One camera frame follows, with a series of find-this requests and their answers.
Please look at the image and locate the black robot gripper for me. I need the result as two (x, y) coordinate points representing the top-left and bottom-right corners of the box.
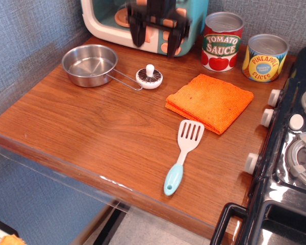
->
(126, 1), (190, 58)

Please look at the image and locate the white drain cover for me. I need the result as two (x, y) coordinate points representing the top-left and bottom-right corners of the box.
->
(136, 64), (163, 89)

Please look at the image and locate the orange cloth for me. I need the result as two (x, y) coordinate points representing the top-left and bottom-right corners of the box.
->
(165, 74), (254, 135)

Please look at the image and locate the small steel pan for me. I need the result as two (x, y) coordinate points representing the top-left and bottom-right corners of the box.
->
(61, 44), (143, 91)

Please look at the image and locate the orange microwave plate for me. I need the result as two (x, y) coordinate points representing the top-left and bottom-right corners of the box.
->
(114, 8), (130, 28)

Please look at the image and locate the teal toy microwave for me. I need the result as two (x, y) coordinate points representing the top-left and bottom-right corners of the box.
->
(81, 1), (209, 57)

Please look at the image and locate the tomato sauce can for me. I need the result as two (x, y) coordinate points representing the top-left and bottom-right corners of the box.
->
(201, 12), (244, 72)

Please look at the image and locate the pineapple slices can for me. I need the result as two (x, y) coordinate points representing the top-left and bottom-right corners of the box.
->
(242, 34), (289, 83)

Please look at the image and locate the black toy stove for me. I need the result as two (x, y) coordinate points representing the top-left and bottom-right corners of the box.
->
(211, 47), (306, 244)

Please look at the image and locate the white spatula teal handle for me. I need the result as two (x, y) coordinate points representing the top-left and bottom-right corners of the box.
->
(164, 119), (205, 196)

